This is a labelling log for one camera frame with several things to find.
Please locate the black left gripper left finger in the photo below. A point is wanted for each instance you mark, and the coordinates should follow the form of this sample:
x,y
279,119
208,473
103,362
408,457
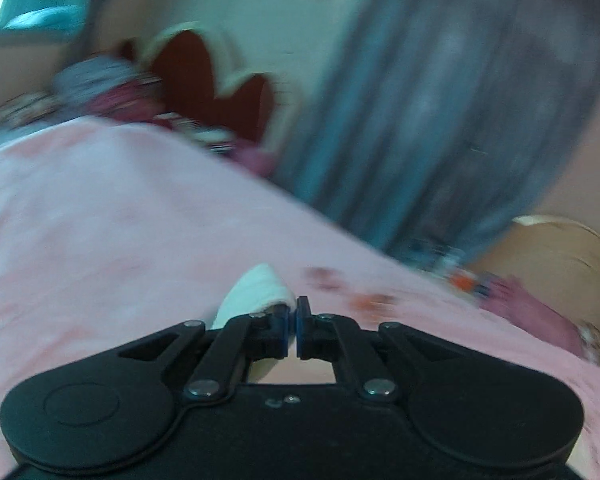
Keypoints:
x,y
226,354

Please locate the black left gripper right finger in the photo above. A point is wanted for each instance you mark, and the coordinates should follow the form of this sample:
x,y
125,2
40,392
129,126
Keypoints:
x,y
348,349

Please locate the white cloth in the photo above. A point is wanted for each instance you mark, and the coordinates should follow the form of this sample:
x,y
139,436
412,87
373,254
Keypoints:
x,y
259,290

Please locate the pile of clothes on bed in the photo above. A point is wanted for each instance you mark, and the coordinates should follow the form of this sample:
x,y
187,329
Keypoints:
x,y
107,87

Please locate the purple pillow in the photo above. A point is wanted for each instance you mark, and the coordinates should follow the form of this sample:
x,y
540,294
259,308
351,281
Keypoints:
x,y
508,299

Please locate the pink floral bed sheet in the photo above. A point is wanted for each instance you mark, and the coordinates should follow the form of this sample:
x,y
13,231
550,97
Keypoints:
x,y
110,232

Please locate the blue grey curtain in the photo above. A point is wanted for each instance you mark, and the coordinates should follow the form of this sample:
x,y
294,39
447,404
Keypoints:
x,y
439,121

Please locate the red heart-shaped headboard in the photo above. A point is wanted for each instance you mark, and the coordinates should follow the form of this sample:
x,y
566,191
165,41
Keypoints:
x,y
201,79

